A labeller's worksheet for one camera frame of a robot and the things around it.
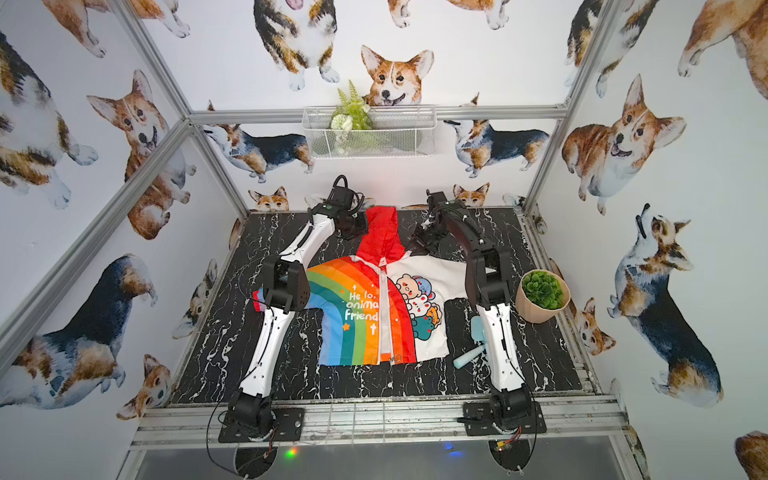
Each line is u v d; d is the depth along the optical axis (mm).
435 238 884
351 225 948
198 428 745
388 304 949
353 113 823
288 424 743
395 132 926
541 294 838
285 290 681
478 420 730
